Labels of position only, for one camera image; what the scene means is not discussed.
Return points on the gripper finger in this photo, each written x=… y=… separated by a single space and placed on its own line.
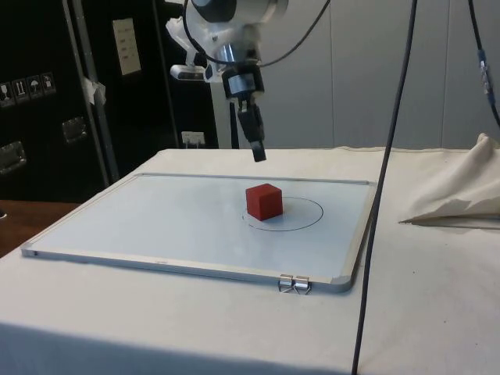
x=252 y=121

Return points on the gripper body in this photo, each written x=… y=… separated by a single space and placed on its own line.
x=244 y=82

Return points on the red cube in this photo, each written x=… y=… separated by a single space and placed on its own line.
x=263 y=203

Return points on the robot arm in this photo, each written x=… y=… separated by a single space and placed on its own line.
x=218 y=11

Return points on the silver binder clip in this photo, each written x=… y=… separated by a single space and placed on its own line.
x=286 y=282
x=302 y=282

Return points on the black cabinet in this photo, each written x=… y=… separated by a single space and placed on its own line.
x=39 y=136

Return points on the whiteboard with silver frame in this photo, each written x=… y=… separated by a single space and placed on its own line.
x=136 y=222

